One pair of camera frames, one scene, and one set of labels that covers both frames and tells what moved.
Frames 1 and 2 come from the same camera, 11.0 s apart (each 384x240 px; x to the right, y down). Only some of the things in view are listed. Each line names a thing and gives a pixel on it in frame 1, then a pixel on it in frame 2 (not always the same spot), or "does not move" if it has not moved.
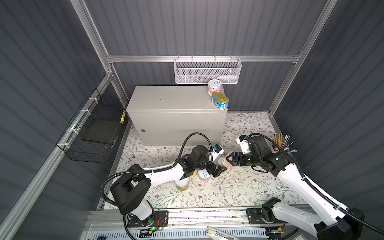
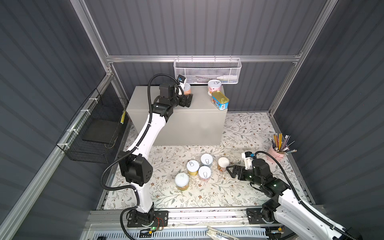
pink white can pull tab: [214, 85] does not move
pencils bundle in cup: [283, 142] does not move
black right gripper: [234, 154] -> [241, 168]
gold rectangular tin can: [219, 100] does not move
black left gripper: [218, 170] -> [182, 98]
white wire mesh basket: [201, 70] does not move
